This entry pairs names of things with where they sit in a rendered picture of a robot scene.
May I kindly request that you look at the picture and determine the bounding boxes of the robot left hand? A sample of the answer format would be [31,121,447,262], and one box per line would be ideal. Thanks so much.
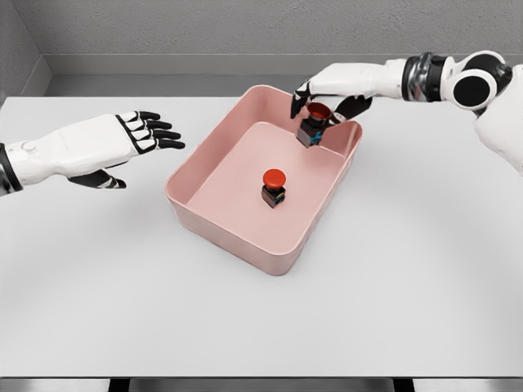
[51,110,186,191]

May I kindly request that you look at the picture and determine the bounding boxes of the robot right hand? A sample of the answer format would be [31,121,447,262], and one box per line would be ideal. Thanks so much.
[289,61,373,127]

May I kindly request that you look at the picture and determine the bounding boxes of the pink plastic basket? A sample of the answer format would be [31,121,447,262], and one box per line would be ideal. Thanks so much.
[164,84,364,278]

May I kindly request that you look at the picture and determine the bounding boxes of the red mushroom-button industrial switch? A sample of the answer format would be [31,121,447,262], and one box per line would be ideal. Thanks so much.
[261,168,288,209]
[295,101,333,149]

